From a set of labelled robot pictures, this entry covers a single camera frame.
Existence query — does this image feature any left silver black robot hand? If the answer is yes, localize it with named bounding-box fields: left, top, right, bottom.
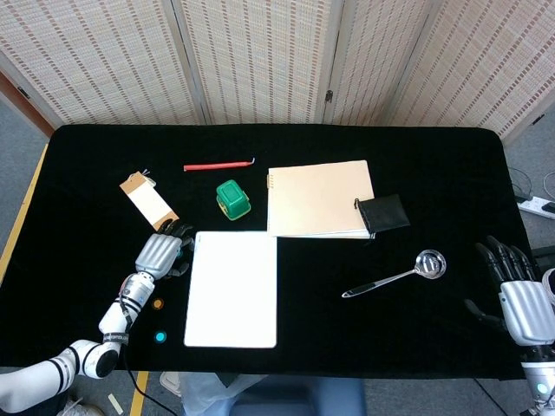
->
left=134, top=218, right=196, bottom=281

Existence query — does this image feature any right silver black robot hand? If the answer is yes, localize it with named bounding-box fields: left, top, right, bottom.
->
left=463, top=235, right=555, bottom=348

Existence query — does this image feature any white rectangular board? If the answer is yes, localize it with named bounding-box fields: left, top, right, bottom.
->
left=183, top=230, right=278, bottom=349

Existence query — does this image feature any brown white paper tag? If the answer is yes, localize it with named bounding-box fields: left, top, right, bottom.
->
left=119, top=170, right=181, bottom=231

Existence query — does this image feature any green plastic box yellow base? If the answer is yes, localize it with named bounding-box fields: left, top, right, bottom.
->
left=215, top=180, right=253, bottom=222

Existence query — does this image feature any red pen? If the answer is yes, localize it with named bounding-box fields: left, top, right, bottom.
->
left=183, top=157, right=256, bottom=173

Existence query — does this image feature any white power strip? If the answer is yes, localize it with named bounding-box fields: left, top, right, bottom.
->
left=518, top=195, right=555, bottom=217

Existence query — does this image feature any white plastic bag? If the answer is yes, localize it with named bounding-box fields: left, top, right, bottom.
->
left=179, top=371, right=270, bottom=416

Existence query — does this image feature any beige spiral notebook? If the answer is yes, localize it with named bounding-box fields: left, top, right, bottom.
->
left=264, top=159, right=377, bottom=240

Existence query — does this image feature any white sneaker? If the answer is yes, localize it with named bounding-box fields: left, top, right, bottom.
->
left=64, top=396, right=106, bottom=416

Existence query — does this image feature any black tablecloth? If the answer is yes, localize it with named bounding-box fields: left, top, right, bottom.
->
left=0, top=124, right=539, bottom=382

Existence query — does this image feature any woven folding screen panel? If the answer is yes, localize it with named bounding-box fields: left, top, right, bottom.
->
left=389, top=0, right=555, bottom=142
left=171, top=0, right=343, bottom=126
left=323, top=0, right=434, bottom=127
left=0, top=0, right=207, bottom=127

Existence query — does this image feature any brown wooden board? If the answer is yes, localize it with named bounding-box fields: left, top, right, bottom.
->
left=0, top=71, right=56, bottom=136

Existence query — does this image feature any steel ladle black handle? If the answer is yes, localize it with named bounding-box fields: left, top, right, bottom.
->
left=341, top=249, right=447, bottom=299

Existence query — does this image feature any grey floor cable loop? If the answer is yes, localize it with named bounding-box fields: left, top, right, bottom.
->
left=506, top=166, right=535, bottom=201

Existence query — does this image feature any black drawstring pouch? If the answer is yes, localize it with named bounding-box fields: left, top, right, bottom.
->
left=354, top=192, right=411, bottom=239

